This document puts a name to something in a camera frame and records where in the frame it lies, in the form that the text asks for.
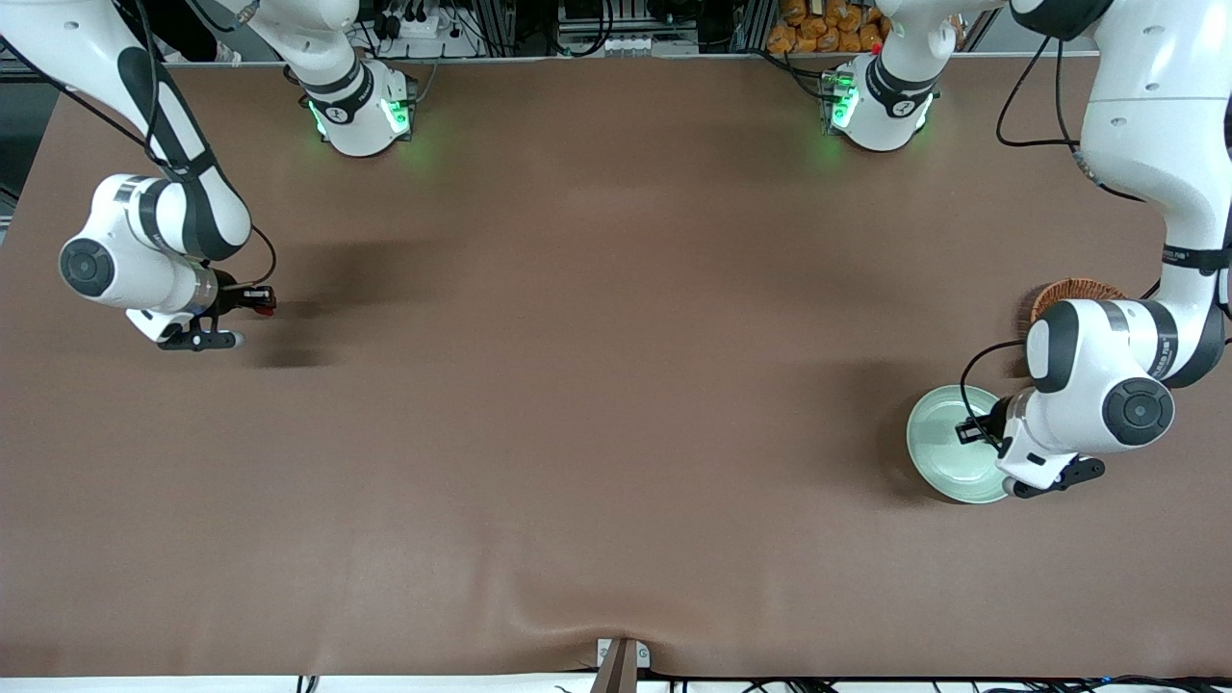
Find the light green round plate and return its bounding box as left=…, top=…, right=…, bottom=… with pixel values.
left=906, top=385, right=1012, bottom=505

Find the brown wicker basket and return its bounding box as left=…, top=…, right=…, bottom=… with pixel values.
left=1030, top=278, right=1127, bottom=333

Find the white power strip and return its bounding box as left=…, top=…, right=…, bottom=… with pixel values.
left=385, top=8, right=465, bottom=41

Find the aluminium equipment rack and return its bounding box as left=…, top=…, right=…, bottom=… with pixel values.
left=366, top=0, right=963, bottom=59

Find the brown table mat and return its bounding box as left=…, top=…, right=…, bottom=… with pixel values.
left=0, top=53, right=1232, bottom=680

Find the pile of orange buns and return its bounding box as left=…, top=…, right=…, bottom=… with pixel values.
left=767, top=0, right=891, bottom=54

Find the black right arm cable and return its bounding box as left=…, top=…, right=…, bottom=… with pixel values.
left=0, top=0, right=280, bottom=290

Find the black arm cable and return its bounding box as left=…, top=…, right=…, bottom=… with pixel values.
left=0, top=0, right=280, bottom=290
left=961, top=34, right=1146, bottom=424

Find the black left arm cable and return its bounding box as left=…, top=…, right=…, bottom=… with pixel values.
left=961, top=34, right=1146, bottom=424

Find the grey table clamp bracket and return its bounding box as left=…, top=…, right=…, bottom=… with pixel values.
left=589, top=637, right=652, bottom=693

